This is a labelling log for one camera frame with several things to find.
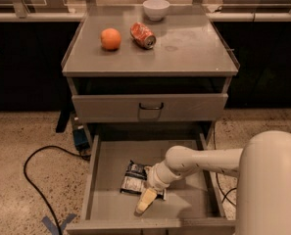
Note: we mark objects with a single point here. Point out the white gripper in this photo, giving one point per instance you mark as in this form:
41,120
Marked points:
154,180

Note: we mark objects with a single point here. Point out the blue chip bag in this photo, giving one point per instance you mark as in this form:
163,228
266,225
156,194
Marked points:
135,179

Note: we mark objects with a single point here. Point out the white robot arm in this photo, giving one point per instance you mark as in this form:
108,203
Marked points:
263,170

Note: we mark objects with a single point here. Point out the open grey middle drawer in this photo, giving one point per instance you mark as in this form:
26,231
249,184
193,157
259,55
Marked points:
191,205

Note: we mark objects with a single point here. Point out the grey top drawer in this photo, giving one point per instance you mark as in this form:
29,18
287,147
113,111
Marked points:
124,108

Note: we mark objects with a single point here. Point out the grey drawer cabinet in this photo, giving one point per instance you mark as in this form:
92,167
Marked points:
188,58

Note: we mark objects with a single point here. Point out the blue power box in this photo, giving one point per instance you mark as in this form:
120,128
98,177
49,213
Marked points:
80,140

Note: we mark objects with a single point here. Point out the crushed red soda can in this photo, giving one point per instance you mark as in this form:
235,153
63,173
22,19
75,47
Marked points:
143,35

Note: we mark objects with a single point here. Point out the orange fruit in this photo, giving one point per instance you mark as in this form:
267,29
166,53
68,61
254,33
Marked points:
110,39

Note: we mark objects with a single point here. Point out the white bowl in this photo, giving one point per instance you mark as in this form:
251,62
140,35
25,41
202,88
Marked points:
155,10

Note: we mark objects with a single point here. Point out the black drawer handle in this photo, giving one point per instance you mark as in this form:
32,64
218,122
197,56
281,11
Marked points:
151,108

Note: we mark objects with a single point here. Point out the white horizontal rail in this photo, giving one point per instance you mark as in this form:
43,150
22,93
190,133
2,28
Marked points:
214,17

